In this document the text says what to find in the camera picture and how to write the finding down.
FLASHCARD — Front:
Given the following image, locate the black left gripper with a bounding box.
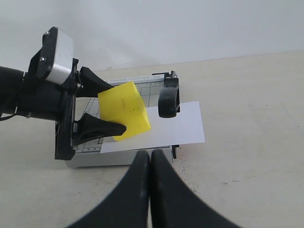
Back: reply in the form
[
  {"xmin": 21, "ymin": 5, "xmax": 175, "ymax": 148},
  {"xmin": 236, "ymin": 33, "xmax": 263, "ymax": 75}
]
[{"xmin": 16, "ymin": 58, "xmax": 127, "ymax": 160}]

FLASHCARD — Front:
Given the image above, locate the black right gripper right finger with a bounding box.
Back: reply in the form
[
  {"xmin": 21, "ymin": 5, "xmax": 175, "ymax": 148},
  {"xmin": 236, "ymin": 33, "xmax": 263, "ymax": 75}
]
[{"xmin": 150, "ymin": 150, "xmax": 239, "ymax": 228}]

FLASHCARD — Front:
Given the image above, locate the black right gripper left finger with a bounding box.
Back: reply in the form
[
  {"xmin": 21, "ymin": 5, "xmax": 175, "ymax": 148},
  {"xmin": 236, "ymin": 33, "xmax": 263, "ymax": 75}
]
[{"xmin": 69, "ymin": 151, "xmax": 150, "ymax": 228}]

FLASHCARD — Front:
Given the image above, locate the yellow foam cube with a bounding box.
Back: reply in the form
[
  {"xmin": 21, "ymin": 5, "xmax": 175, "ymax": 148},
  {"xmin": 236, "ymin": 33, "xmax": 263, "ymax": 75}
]
[{"xmin": 97, "ymin": 82, "xmax": 151, "ymax": 142}]

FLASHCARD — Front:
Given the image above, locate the grey metal paper cutter base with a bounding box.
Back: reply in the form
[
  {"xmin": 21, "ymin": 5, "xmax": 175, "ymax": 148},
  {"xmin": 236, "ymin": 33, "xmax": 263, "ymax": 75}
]
[{"xmin": 65, "ymin": 71, "xmax": 179, "ymax": 168}]

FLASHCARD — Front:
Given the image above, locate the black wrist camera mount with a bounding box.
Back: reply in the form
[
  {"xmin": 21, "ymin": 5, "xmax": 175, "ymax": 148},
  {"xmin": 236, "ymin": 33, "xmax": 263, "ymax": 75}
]
[{"xmin": 28, "ymin": 27, "xmax": 74, "ymax": 85}]

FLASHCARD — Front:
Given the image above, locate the black cutter blade arm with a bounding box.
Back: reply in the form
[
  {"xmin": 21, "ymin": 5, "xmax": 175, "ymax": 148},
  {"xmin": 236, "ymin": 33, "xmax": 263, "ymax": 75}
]
[{"xmin": 158, "ymin": 71, "xmax": 180, "ymax": 118}]

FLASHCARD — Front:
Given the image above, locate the white paper sheet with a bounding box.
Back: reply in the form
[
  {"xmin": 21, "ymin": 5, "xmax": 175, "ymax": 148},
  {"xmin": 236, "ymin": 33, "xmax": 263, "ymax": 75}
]
[{"xmin": 100, "ymin": 101, "xmax": 205, "ymax": 153}]

